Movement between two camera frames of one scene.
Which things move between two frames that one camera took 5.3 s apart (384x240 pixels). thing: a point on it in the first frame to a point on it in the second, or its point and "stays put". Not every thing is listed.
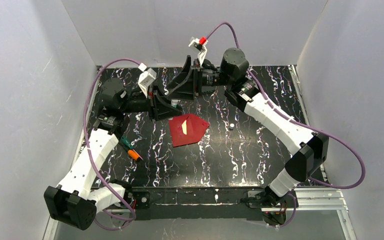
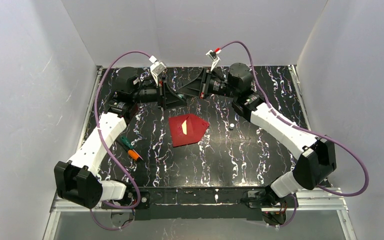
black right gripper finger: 186,81 to 195,87
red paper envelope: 196,127 stays put
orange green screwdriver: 132,153 stays put
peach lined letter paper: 184,127 stays put
